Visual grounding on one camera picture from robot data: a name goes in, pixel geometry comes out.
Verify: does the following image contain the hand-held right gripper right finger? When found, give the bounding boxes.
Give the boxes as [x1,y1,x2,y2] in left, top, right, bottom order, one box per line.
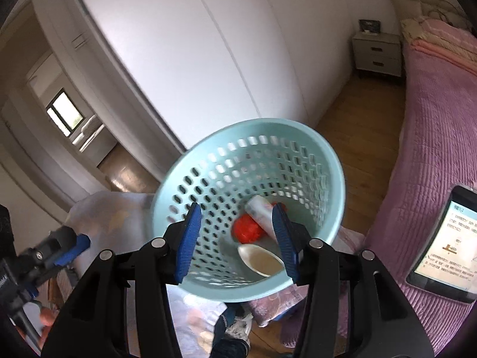
[271,202,435,358]

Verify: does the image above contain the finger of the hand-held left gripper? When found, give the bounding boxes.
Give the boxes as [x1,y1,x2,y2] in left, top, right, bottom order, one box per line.
[20,227,92,270]

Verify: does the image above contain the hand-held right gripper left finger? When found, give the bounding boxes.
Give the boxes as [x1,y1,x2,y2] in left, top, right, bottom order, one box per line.
[40,202,202,358]

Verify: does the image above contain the white plastic spoon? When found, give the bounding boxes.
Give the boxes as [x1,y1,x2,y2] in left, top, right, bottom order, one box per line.
[237,243,284,277]

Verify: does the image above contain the red wrapper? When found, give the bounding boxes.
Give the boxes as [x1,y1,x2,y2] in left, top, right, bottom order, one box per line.
[233,203,287,243]

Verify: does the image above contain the white plastic tube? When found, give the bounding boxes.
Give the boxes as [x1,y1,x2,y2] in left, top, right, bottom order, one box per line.
[245,195,278,237]

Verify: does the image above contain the light blue perforated plastic basket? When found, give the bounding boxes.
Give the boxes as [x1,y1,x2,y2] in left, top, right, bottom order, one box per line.
[152,118,345,303]

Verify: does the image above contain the person's left hand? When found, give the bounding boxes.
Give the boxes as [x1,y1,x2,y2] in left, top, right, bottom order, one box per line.
[37,306,58,344]

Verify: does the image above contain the pale shell-patterned blanket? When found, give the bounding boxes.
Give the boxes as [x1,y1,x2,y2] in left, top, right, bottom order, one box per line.
[65,190,228,358]

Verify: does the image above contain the blue stool with purple cover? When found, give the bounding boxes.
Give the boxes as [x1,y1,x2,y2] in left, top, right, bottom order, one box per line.
[242,227,366,329]

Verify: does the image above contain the white sofa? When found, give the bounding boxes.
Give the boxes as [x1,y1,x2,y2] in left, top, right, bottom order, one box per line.
[72,114,116,153]

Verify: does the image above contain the dark-framed window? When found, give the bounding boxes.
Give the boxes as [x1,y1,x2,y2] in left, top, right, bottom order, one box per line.
[47,89,83,129]

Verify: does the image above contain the tablet with lit screen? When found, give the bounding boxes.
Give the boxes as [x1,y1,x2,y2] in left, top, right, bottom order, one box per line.
[406,185,477,304]

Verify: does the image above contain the bed with purple bedspread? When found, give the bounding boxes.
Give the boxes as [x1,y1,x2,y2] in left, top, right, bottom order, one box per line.
[279,18,477,351]

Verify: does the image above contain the white wardrobe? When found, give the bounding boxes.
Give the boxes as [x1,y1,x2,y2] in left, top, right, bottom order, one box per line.
[32,0,354,153]

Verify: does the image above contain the grey two-drawer nightstand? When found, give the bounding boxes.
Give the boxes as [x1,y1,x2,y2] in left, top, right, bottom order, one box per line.
[352,32,403,80]

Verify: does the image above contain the folded pink blankets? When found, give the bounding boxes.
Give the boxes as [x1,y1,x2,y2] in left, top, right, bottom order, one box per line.
[400,17,477,68]

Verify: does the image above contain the dark picture frame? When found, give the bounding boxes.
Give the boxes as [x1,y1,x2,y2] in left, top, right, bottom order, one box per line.
[358,19,381,34]

